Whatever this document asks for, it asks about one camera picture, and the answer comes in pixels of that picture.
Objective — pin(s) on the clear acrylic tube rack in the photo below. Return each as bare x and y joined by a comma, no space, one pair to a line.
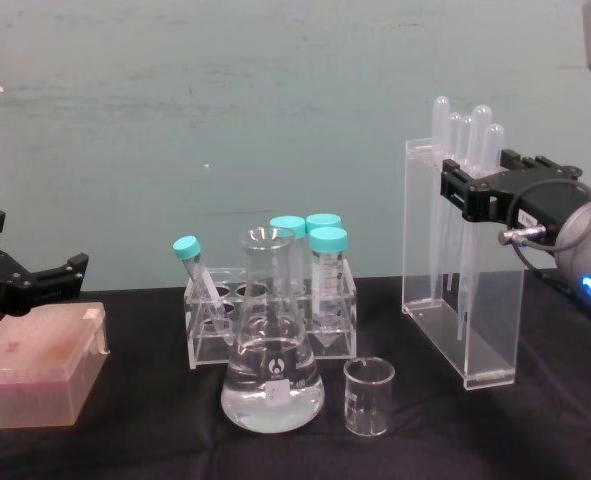
335,345

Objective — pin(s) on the clear acrylic pipette stand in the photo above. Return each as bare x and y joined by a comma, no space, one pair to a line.
490,320

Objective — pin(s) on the translucent pink pipette tip box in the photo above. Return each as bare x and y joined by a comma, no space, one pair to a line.
30,365

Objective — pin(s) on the black tablecloth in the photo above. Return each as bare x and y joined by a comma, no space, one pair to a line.
425,440

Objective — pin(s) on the tilted teal-capped conical tube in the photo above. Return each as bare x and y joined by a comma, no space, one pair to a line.
195,262

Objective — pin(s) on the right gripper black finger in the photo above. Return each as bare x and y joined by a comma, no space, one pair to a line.
477,197
540,163

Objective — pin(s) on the clear plastic transfer pipette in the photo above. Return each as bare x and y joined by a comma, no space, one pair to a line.
455,135
481,135
494,145
441,125
467,140

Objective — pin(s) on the small glass beaker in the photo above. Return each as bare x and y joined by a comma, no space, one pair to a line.
368,400

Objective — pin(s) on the silver and grey right arm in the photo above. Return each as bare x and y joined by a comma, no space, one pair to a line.
587,240

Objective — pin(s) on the glass conical flask with water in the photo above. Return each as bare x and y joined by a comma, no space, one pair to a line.
272,395

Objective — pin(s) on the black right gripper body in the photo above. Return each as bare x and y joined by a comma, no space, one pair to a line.
545,197

